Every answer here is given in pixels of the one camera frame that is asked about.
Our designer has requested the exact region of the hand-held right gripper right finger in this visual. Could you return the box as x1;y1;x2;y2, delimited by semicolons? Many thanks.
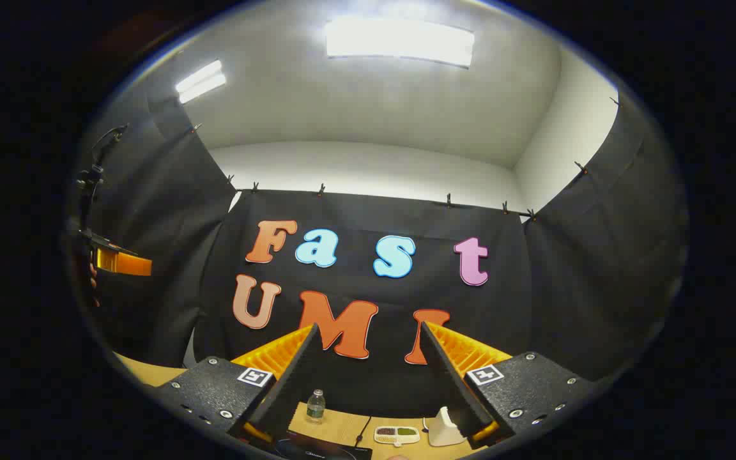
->
419;319;595;451

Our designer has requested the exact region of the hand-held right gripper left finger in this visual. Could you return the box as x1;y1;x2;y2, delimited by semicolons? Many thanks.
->
151;323;324;448

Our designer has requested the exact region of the black induction cooktop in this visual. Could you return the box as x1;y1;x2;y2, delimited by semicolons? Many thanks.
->
272;429;373;460

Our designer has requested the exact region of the clear plastic water bottle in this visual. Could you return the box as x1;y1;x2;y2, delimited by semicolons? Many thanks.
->
306;388;326;425

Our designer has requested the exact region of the white toaster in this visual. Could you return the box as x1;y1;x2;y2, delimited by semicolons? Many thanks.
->
427;406;468;447

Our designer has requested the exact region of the white divided bean plate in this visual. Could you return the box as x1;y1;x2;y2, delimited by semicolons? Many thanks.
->
374;425;421;445

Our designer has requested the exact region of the black backdrop cloth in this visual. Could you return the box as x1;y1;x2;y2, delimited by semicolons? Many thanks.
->
71;83;691;422

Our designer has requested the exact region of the small rectangular ceiling light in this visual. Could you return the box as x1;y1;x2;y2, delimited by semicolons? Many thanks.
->
175;59;227;104

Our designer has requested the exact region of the row of black cloth clips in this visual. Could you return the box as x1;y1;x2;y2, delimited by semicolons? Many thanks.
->
190;96;621;221

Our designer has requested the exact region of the large rectangular ceiling light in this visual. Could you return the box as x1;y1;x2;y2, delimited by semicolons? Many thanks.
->
325;16;475;69

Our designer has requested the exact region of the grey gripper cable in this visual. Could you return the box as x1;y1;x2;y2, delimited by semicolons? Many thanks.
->
90;123;130;186

